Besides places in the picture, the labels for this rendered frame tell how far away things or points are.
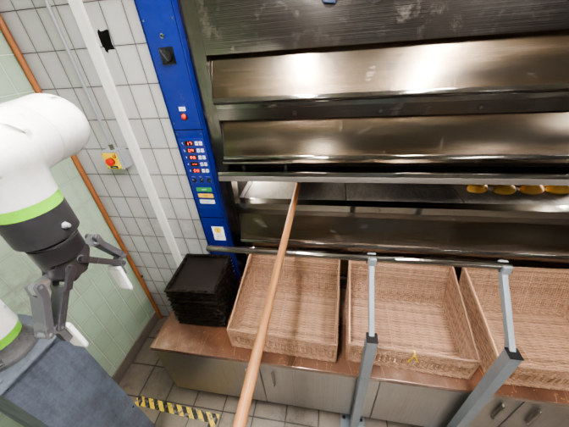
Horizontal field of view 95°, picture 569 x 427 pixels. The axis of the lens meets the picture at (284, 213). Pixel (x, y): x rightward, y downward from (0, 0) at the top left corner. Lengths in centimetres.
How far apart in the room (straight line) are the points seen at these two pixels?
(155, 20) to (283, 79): 53
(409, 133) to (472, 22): 40
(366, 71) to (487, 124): 54
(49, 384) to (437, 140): 165
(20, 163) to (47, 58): 128
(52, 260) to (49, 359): 65
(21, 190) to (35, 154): 5
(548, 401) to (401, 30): 162
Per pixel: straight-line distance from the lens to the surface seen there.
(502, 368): 136
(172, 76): 134
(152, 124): 150
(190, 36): 131
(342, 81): 118
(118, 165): 164
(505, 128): 142
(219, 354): 159
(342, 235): 150
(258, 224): 154
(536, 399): 174
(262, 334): 86
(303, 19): 119
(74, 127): 59
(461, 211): 154
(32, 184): 51
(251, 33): 122
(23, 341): 116
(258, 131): 129
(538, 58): 138
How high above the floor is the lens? 193
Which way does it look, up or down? 34 degrees down
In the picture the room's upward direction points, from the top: 5 degrees counter-clockwise
